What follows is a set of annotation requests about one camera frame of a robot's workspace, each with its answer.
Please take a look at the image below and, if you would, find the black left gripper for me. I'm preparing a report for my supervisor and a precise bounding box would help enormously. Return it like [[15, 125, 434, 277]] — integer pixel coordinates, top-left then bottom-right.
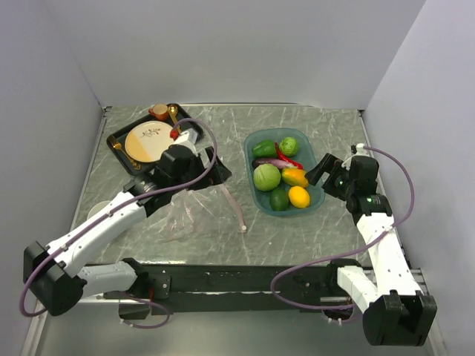
[[171, 146, 231, 194]]

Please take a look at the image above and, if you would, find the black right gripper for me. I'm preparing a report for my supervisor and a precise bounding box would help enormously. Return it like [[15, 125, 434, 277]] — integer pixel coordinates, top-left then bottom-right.
[[304, 153, 356, 202]]

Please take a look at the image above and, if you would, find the yellow green mango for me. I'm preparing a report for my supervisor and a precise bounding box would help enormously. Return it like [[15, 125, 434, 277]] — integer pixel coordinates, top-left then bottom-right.
[[281, 168, 309, 188]]

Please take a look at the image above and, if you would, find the yellow lemon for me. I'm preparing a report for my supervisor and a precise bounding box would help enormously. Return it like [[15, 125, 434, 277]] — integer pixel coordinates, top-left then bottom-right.
[[288, 186, 311, 209]]

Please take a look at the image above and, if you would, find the dark green avocado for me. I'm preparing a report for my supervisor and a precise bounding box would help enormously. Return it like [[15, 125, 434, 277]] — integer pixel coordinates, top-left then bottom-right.
[[269, 188, 289, 211]]

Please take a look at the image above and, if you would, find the clear zip top bag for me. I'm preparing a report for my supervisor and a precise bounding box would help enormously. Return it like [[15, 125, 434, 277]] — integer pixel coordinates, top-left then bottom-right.
[[162, 155, 248, 242]]

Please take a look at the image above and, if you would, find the large green cabbage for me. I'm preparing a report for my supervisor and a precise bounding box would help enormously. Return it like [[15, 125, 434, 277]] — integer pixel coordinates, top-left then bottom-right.
[[253, 163, 281, 191]]

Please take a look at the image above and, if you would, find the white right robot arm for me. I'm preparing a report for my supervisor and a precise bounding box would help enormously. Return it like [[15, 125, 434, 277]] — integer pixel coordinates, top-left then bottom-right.
[[306, 151, 437, 346]]

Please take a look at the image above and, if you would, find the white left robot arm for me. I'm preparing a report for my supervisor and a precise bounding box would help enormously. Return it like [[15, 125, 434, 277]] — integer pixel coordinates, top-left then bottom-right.
[[23, 145, 232, 316]]

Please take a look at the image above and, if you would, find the small green cabbage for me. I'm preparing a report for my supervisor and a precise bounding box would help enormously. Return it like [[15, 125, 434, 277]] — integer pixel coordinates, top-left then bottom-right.
[[278, 136, 300, 157]]

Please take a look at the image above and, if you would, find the cream orange plate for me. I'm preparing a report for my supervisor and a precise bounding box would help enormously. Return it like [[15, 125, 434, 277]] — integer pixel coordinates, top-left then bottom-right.
[[125, 120, 174, 163]]

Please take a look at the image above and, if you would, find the purple eggplant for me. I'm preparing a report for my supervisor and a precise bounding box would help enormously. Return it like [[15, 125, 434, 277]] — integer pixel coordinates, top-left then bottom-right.
[[251, 157, 294, 170]]

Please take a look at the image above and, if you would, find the red chili pepper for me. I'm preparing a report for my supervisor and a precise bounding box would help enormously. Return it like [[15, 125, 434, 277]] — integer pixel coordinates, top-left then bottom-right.
[[275, 142, 304, 170]]

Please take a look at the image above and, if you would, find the teal plastic tray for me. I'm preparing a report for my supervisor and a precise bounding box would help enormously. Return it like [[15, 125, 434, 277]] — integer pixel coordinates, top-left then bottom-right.
[[243, 128, 325, 217]]

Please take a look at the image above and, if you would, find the black serving tray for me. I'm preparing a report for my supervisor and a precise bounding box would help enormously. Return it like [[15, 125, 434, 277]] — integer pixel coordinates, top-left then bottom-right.
[[107, 103, 203, 176]]

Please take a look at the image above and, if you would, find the gold spoon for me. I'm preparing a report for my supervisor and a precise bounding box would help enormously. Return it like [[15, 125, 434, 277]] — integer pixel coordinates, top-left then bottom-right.
[[168, 105, 181, 134]]

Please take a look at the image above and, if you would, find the orange ceramic cup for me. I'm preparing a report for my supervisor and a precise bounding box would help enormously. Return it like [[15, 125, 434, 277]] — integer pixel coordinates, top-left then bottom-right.
[[148, 104, 169, 122]]

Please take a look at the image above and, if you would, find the green bell pepper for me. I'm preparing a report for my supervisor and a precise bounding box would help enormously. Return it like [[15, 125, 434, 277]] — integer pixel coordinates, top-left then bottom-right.
[[252, 139, 278, 158]]

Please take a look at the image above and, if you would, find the gold fork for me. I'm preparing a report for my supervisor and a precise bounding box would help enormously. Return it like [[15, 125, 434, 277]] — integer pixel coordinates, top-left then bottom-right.
[[111, 138, 141, 171]]

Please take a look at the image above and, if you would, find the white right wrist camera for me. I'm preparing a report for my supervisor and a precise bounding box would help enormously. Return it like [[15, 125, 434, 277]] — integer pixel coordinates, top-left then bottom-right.
[[351, 143, 369, 156]]

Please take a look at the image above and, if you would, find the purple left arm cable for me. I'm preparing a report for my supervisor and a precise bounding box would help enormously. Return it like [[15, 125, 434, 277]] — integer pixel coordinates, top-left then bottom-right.
[[19, 118, 218, 330]]

